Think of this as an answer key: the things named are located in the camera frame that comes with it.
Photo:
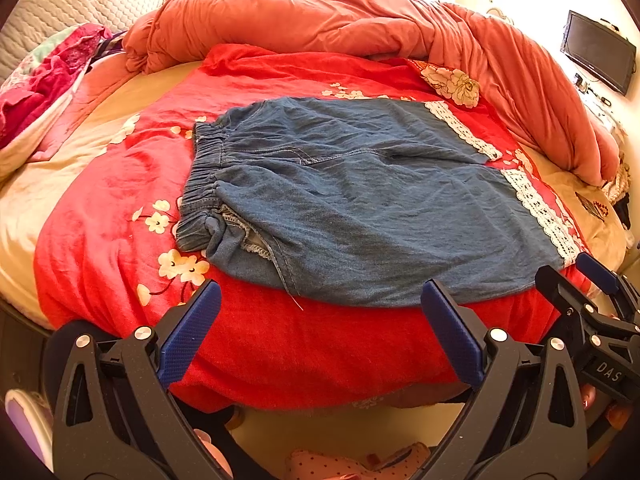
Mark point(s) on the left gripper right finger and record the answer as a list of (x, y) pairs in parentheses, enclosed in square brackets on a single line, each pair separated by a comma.
[(524, 418)]

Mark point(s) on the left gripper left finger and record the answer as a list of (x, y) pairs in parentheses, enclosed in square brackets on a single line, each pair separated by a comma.
[(114, 417)]

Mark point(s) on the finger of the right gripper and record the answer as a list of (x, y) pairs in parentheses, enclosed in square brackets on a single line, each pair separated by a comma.
[(565, 294), (622, 293)]

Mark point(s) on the blue denim lace-trimmed pants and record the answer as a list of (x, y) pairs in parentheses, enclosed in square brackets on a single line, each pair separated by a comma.
[(359, 203)]

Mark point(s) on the right hand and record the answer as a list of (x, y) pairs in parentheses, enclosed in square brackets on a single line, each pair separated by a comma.
[(615, 414)]

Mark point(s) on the pink dotted slipper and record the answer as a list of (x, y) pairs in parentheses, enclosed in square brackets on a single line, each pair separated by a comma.
[(403, 464)]

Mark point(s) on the salmon pink comforter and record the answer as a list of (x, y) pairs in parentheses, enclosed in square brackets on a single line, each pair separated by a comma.
[(532, 95)]

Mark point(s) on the beige bed sheet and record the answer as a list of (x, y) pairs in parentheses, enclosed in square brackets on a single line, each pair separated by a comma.
[(30, 195)]

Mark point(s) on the magenta clothes pile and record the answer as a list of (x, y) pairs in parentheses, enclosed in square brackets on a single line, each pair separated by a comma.
[(49, 71)]

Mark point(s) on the grey quilted headboard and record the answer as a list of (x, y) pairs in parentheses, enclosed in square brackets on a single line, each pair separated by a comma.
[(32, 22)]

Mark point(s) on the black wall television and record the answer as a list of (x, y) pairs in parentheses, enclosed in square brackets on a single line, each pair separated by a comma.
[(600, 50)]

